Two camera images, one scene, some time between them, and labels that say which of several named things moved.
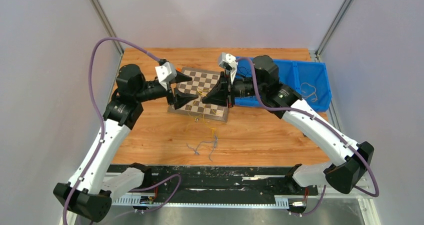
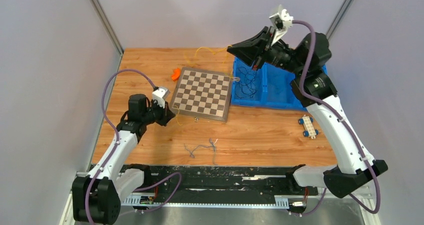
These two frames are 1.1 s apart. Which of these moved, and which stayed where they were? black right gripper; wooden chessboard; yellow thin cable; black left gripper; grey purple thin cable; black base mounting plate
Moved: grey purple thin cable; yellow thin cable; black right gripper; black left gripper
Stayed: wooden chessboard; black base mounting plate
